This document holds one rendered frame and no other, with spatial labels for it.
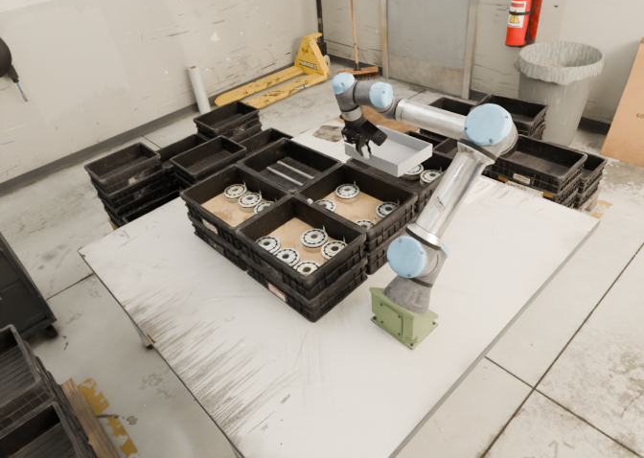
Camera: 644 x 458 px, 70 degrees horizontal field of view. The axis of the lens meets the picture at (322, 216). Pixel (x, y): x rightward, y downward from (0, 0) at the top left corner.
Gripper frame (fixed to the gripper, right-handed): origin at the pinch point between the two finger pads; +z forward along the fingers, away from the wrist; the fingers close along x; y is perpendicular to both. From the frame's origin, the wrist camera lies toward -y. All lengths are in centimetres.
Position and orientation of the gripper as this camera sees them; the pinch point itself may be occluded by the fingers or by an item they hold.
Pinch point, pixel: (370, 157)
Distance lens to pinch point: 176.3
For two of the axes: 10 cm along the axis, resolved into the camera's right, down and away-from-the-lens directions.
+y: -7.2, -3.6, 5.9
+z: 2.9, 6.2, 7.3
